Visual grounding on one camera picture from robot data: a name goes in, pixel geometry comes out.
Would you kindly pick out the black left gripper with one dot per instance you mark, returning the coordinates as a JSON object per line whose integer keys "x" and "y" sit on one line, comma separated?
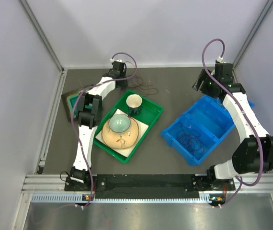
{"x": 124, "y": 84}

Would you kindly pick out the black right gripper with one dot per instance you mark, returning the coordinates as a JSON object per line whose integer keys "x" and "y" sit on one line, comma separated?
{"x": 202, "y": 76}

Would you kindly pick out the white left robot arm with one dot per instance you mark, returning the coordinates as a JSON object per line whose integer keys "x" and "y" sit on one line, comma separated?
{"x": 89, "y": 115}

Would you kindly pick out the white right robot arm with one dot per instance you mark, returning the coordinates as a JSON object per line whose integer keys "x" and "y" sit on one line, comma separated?
{"x": 255, "y": 152}

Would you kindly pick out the dark green white-lined mug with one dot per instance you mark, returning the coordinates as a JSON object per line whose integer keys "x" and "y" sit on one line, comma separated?
{"x": 134, "y": 103}

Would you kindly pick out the blue divided plastic bin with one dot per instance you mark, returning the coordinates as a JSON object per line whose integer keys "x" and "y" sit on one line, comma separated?
{"x": 196, "y": 132}

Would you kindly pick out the green plastic tray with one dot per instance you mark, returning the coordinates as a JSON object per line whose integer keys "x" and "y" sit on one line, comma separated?
{"x": 150, "y": 113}

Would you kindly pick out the light blue ceramic bowl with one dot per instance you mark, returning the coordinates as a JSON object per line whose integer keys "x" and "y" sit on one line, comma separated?
{"x": 119, "y": 123}

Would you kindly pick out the teal square ceramic plate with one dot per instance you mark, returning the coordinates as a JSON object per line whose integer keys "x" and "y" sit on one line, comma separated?
{"x": 69, "y": 100}

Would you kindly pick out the white square plate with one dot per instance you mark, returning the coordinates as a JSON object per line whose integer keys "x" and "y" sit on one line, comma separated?
{"x": 125, "y": 152}

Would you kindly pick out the beige painted ceramic plate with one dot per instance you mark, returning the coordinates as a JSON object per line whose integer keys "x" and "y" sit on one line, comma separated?
{"x": 120, "y": 140}

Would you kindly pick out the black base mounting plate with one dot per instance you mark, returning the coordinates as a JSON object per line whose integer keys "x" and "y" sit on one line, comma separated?
{"x": 156, "y": 186}

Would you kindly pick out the aluminium frame rail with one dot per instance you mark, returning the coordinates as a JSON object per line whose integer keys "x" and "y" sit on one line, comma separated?
{"x": 139, "y": 202}

